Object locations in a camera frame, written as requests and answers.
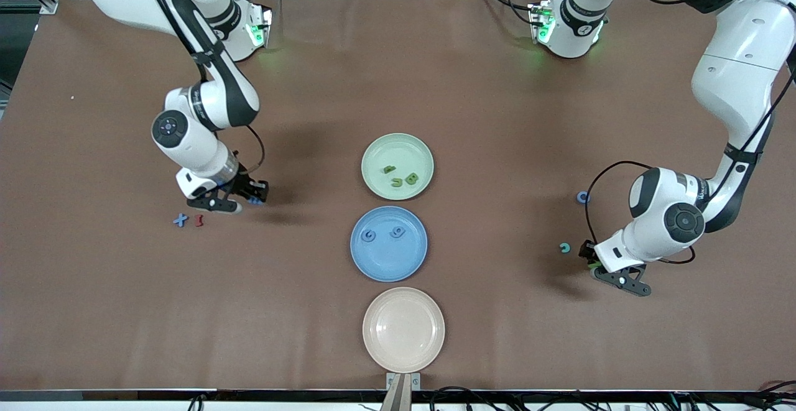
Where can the black table edge rail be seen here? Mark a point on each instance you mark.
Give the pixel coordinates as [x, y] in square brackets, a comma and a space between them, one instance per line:
[124, 395]

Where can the beige plate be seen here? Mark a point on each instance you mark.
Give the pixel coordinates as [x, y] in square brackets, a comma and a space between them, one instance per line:
[403, 330]

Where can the green plate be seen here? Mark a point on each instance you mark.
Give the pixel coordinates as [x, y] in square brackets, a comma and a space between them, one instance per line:
[379, 150]

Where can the green letter u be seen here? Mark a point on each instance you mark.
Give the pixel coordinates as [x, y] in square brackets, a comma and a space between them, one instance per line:
[396, 183]

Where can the blue plate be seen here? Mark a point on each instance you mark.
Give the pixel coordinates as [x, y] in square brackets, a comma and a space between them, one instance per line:
[388, 258]

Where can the brown table cover sheet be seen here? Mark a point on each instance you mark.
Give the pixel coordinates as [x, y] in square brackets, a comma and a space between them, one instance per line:
[311, 87]

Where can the blue letter x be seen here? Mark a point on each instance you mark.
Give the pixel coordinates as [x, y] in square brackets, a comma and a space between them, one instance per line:
[180, 220]

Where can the grey metal bracket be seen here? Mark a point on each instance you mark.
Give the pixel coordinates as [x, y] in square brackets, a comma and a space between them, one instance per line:
[415, 381]

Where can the blue letter G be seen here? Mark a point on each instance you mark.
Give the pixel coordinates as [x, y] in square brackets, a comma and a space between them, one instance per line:
[365, 236]

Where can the blue letter O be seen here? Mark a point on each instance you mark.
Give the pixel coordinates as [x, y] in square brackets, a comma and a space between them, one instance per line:
[578, 197]

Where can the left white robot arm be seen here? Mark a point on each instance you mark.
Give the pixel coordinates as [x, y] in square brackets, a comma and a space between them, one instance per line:
[740, 81]

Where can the green letter B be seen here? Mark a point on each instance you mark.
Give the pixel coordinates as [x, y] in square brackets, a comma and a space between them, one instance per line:
[411, 179]

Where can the teal letter c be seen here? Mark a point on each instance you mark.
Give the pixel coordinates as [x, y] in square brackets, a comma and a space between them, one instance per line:
[568, 249]

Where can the blue number nine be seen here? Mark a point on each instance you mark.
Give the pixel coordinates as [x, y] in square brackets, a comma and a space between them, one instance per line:
[397, 230]

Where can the tan mounting pole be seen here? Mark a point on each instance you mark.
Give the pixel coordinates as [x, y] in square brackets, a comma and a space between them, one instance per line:
[398, 398]

